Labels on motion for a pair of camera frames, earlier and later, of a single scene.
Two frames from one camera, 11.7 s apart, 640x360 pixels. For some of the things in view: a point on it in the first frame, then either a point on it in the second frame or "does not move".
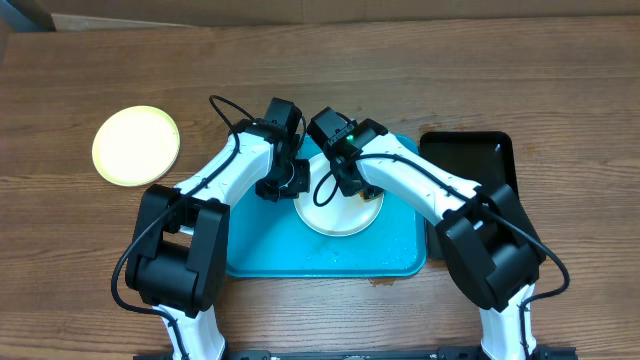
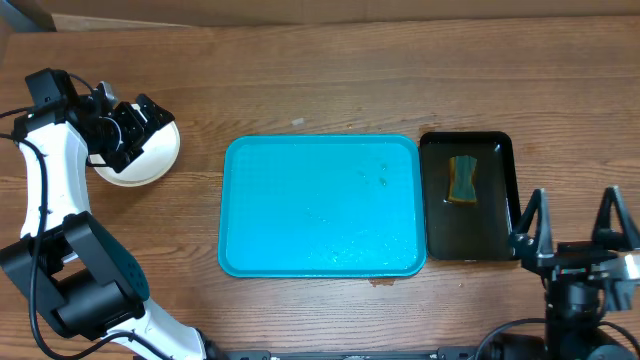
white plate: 343,215 to 160,155
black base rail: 443,353 does not move
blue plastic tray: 267,238 does not move
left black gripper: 302,186 to 155,112
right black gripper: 353,185 to 576,256
